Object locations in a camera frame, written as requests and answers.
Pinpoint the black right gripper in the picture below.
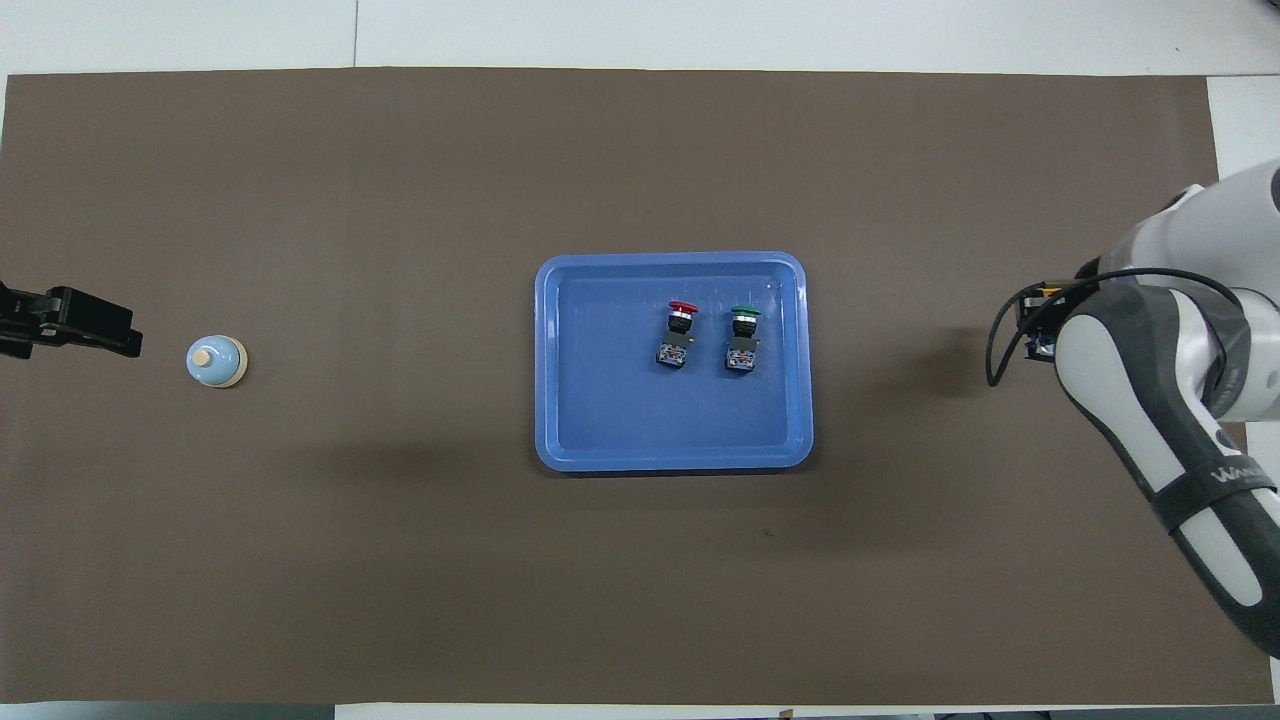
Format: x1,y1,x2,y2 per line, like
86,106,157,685
1015,257,1102,362

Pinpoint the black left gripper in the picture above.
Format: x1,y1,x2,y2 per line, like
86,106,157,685
0,280,145,361

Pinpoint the yellow push button switch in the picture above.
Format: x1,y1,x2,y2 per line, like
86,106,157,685
1035,283,1066,358

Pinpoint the light blue desk bell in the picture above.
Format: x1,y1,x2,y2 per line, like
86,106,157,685
186,333,248,389

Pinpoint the green push button switch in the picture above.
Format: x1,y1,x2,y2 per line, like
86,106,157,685
724,305,764,375

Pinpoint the red push button switch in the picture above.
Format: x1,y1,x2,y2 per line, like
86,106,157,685
656,299,700,370

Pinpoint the blue plastic tray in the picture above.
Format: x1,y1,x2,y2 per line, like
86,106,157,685
534,251,815,474

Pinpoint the brown table mat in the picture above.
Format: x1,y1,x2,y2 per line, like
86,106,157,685
0,68,1271,706

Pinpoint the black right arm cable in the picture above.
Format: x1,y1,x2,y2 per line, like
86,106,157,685
985,268,1247,389

